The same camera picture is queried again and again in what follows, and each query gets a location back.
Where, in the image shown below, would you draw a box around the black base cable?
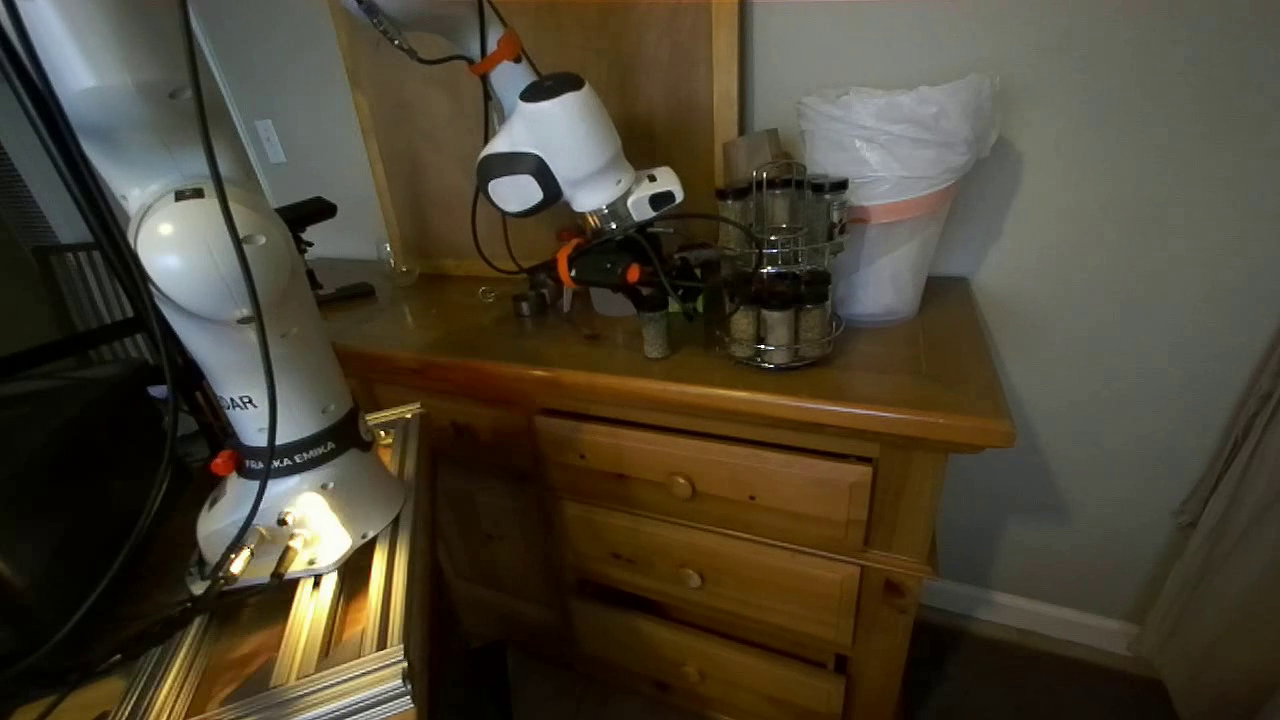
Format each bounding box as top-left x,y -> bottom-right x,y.
0,0 -> 287,672

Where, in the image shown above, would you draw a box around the beige curtain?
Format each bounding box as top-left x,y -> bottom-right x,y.
1137,324 -> 1280,720

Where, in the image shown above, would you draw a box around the black wrist mount orange connectors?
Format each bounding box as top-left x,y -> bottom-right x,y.
548,223 -> 672,299

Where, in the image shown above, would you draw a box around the white baseboard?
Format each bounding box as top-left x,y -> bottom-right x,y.
916,573 -> 1153,672

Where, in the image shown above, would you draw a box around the white light switch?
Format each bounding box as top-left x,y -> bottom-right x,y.
254,116 -> 291,173

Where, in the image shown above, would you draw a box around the wooden back panel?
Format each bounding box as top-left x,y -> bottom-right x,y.
323,0 -> 744,284

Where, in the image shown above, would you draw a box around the wooden dresser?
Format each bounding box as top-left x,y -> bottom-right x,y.
311,254 -> 1022,720

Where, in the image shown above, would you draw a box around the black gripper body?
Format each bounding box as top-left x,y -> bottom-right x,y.
605,239 -> 721,321

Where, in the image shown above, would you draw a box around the wooden dresser drawer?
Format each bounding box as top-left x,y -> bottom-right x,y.
532,408 -> 881,559
574,595 -> 851,720
556,500 -> 865,657

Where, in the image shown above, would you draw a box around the black camera stand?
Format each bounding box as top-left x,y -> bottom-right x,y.
271,193 -> 382,306

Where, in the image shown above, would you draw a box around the trash can white bag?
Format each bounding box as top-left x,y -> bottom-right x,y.
796,72 -> 1005,328

